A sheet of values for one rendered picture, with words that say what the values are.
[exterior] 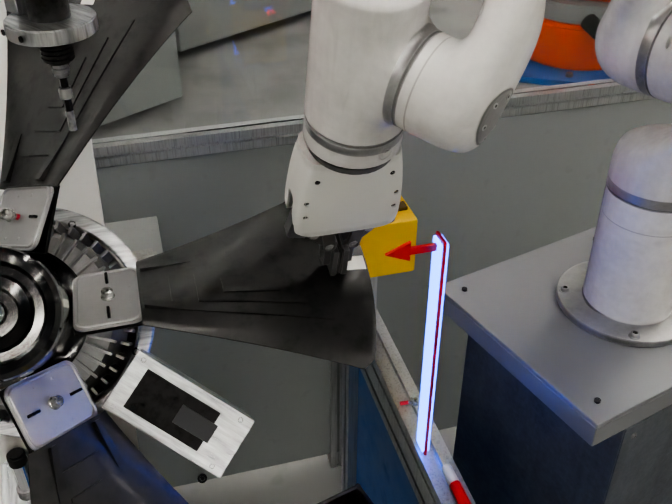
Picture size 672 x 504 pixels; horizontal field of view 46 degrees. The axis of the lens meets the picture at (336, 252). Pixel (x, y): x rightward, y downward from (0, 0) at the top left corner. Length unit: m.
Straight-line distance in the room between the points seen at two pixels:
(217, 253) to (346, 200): 0.19
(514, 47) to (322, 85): 0.14
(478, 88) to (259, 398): 1.45
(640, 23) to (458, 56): 0.45
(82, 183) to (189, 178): 0.53
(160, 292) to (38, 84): 0.25
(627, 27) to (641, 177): 0.18
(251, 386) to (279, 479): 0.34
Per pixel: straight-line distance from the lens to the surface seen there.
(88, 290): 0.82
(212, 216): 1.60
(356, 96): 0.59
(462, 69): 0.56
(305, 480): 2.15
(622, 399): 1.04
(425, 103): 0.57
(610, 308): 1.13
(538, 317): 1.13
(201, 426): 0.90
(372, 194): 0.70
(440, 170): 1.69
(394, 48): 0.57
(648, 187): 1.03
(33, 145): 0.84
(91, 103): 0.81
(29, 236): 0.80
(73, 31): 0.65
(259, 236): 0.84
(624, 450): 1.09
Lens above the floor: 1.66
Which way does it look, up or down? 35 degrees down
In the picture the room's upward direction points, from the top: straight up
